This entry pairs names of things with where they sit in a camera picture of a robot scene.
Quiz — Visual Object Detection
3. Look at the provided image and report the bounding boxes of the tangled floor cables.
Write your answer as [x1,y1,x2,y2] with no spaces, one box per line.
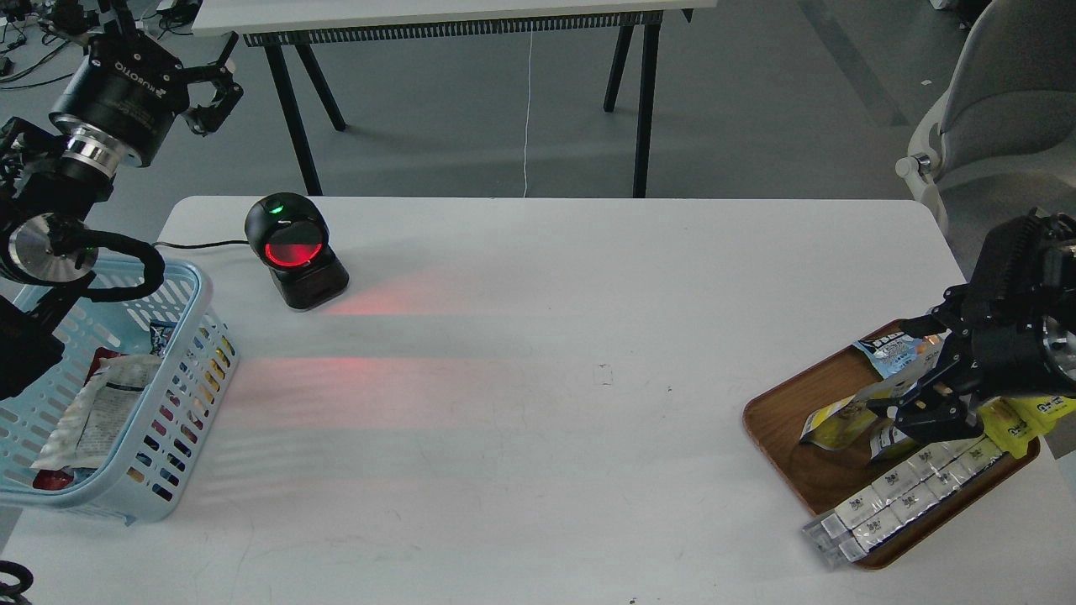
[0,0,203,93]

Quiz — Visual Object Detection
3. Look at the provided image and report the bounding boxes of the black scanner cable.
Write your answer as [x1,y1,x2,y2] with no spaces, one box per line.
[146,240,251,257]

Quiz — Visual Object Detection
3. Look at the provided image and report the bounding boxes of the blue snack bag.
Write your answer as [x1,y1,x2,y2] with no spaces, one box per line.
[852,330,944,402]

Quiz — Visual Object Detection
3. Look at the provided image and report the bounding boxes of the light blue plastic basket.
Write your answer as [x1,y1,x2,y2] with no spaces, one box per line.
[1,258,240,523]

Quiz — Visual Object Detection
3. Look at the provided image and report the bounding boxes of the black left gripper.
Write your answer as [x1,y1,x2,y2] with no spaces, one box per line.
[49,32,245,167]

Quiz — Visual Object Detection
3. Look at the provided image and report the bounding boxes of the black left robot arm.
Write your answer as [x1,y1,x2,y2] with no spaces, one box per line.
[1,1,243,398]

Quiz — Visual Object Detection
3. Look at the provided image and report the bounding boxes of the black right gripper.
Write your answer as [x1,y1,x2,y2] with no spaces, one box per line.
[866,284,1068,445]

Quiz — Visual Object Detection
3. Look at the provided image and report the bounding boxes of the silver white biscuit pack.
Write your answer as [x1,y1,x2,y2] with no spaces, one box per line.
[802,436,1004,568]

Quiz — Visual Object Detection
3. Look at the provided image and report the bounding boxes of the black barcode scanner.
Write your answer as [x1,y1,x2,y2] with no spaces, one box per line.
[245,192,350,311]

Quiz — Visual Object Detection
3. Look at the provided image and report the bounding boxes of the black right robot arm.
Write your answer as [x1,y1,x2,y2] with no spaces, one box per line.
[853,209,1075,444]

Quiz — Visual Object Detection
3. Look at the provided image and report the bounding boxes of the dark blue snack in basket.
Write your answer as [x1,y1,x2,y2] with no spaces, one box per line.
[148,321,176,358]

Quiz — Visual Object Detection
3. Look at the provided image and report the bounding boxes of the white snack pack in basket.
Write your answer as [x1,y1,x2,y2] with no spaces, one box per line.
[30,354,162,470]

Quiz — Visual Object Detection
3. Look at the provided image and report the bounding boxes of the white background table black legs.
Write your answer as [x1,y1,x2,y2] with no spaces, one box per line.
[192,1,711,197]

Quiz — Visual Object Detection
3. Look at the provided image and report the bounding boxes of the yellow cartoon snack bag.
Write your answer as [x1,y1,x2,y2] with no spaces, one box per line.
[978,396,1075,460]

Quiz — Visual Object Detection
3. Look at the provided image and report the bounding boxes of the yellow white bean snack pouch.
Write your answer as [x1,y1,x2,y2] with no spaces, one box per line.
[799,375,900,451]

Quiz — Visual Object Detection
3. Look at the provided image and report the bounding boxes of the white hanging cable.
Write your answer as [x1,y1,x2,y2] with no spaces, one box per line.
[523,32,535,198]

